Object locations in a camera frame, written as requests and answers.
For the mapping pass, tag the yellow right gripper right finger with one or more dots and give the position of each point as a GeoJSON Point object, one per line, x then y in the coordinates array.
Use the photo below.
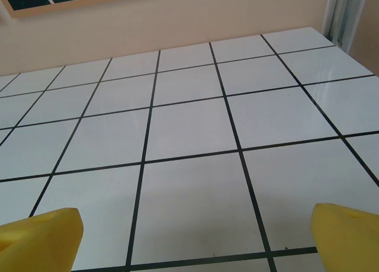
{"type": "Point", "coordinates": [349, 242]}

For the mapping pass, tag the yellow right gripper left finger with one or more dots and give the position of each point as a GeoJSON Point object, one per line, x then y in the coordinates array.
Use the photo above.
{"type": "Point", "coordinates": [38, 242]}

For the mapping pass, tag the aluminium frame post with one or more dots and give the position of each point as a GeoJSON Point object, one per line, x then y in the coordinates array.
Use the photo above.
{"type": "Point", "coordinates": [340, 14]}

